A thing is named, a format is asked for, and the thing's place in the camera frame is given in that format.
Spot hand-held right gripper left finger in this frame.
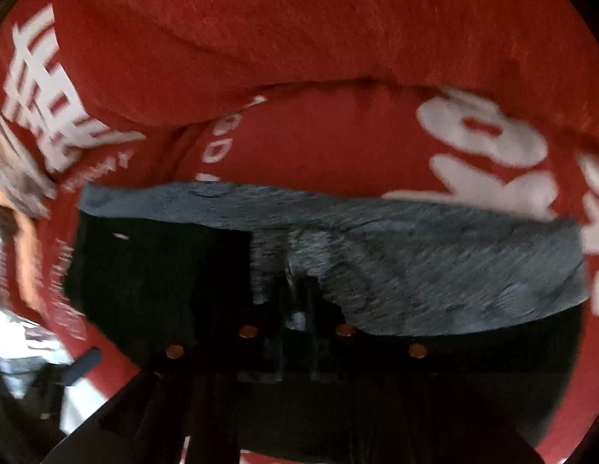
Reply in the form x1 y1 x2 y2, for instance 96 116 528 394
41 271 303 464

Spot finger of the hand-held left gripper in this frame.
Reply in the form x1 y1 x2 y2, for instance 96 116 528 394
55 347 103 388

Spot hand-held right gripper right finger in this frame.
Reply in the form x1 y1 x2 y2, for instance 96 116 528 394
302 271 544 464

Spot black pants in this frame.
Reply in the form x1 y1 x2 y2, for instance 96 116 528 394
68 213 587 462

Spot wooden bed headboard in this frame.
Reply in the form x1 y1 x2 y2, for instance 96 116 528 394
0 184 44 315

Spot patterned pillow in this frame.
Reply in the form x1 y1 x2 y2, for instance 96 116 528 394
0 106 56 218

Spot red printed bed sheet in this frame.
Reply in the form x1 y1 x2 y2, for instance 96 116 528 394
0 84 599 464

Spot red printed quilt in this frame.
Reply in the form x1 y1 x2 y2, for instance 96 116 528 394
0 0 599 175

